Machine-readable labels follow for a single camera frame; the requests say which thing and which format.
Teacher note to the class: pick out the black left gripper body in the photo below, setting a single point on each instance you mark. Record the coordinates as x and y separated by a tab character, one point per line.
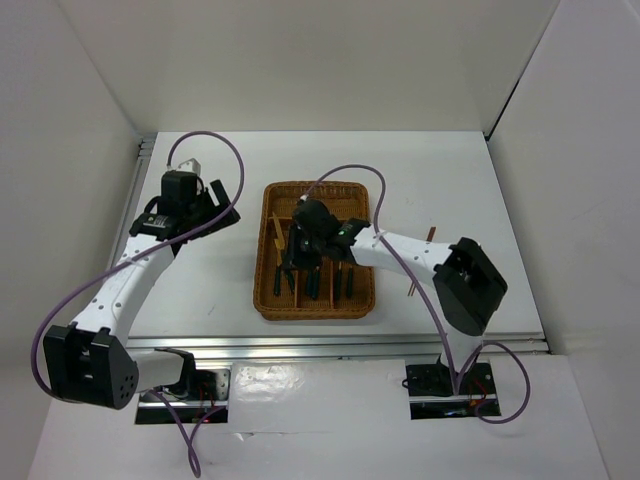
203	210

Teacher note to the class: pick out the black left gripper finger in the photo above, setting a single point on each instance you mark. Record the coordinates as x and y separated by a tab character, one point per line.
218	194
204	223

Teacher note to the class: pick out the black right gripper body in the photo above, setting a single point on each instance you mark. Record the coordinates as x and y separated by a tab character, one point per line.
309	254

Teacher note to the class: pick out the gold knife green handle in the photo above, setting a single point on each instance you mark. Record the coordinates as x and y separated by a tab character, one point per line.
278	246

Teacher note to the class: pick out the gold fork green handle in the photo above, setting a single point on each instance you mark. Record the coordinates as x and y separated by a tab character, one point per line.
350	283

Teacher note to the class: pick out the gold spoon pile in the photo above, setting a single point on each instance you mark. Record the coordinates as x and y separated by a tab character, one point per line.
337	283

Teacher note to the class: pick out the gold knife pile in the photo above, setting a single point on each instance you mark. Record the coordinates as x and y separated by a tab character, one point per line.
290	280

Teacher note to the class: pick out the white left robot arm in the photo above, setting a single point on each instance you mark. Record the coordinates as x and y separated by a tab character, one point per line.
87	360

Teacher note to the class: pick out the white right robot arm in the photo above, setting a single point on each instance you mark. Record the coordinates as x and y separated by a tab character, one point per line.
467	285

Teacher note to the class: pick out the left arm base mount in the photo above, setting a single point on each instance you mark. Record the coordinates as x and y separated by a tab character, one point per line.
203	396

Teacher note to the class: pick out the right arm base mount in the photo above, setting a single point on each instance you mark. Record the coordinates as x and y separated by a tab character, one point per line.
431	392

